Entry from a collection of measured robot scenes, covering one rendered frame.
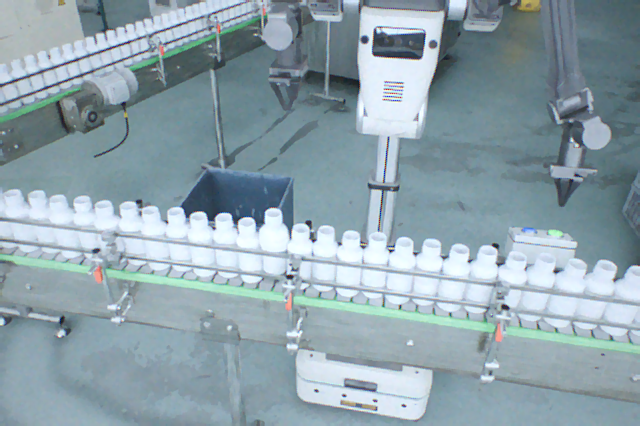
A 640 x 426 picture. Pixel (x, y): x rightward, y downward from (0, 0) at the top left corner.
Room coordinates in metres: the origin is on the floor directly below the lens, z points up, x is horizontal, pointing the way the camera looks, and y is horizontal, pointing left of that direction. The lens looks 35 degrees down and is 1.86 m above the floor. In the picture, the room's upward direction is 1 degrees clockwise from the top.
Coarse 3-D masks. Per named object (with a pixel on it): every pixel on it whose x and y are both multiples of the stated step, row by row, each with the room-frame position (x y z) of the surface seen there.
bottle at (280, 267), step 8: (272, 208) 0.96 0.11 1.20; (272, 216) 0.96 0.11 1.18; (280, 216) 0.93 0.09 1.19; (264, 224) 0.94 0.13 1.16; (272, 224) 0.92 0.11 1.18; (280, 224) 0.93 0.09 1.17; (264, 232) 0.92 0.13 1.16; (272, 232) 0.92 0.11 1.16; (280, 232) 0.92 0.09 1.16; (288, 232) 0.94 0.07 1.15; (264, 240) 0.91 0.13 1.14; (272, 240) 0.91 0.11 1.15; (280, 240) 0.91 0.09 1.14; (288, 240) 0.93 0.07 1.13; (264, 248) 0.92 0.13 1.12; (272, 248) 0.91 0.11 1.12; (280, 248) 0.91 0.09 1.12; (264, 256) 0.92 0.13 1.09; (264, 264) 0.92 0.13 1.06; (272, 264) 0.91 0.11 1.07; (280, 264) 0.91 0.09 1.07; (272, 272) 0.91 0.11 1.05; (280, 272) 0.91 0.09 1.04
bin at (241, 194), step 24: (216, 168) 1.56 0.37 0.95; (192, 192) 1.41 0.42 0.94; (216, 192) 1.56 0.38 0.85; (240, 192) 1.54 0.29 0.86; (264, 192) 1.53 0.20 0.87; (288, 192) 1.44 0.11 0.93; (216, 216) 1.56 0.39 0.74; (240, 216) 1.54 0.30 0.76; (264, 216) 1.53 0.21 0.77; (288, 216) 1.44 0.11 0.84
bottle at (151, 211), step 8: (144, 208) 0.99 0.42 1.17; (152, 208) 1.00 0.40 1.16; (144, 216) 0.97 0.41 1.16; (152, 216) 0.97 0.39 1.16; (160, 216) 0.99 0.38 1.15; (144, 224) 0.97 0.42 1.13; (152, 224) 0.97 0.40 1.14; (160, 224) 0.98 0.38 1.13; (144, 232) 0.96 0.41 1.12; (152, 232) 0.96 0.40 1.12; (160, 232) 0.97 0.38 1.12; (144, 240) 0.96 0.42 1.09; (152, 248) 0.96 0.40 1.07; (160, 248) 0.96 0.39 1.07; (168, 248) 0.98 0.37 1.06; (152, 256) 0.96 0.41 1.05; (160, 256) 0.96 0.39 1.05; (168, 256) 0.97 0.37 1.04; (152, 264) 0.96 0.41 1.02; (160, 264) 0.96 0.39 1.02
